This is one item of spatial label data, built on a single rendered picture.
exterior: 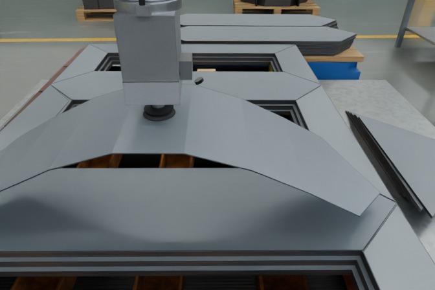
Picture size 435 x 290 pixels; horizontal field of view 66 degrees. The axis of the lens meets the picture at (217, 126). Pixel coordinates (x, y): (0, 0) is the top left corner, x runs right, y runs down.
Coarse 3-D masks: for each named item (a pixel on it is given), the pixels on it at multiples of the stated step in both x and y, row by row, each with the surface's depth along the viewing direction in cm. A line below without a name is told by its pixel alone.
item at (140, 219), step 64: (192, 64) 112; (256, 64) 113; (0, 192) 56; (64, 192) 56; (128, 192) 56; (192, 192) 56; (256, 192) 56; (0, 256) 46; (64, 256) 46; (128, 256) 47; (192, 256) 47; (256, 256) 47; (320, 256) 47
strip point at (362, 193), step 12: (324, 144) 56; (336, 156) 55; (336, 168) 51; (348, 168) 53; (348, 180) 50; (360, 180) 52; (348, 192) 46; (360, 192) 49; (372, 192) 51; (360, 204) 46
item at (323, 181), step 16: (288, 128) 53; (304, 128) 57; (304, 144) 51; (320, 144) 55; (304, 160) 47; (320, 160) 50; (304, 176) 43; (320, 176) 46; (336, 176) 49; (320, 192) 42; (336, 192) 44; (352, 208) 43
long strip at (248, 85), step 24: (96, 72) 97; (120, 72) 97; (216, 72) 98; (240, 72) 98; (264, 72) 98; (72, 96) 84; (96, 96) 85; (240, 96) 85; (264, 96) 85; (288, 96) 85
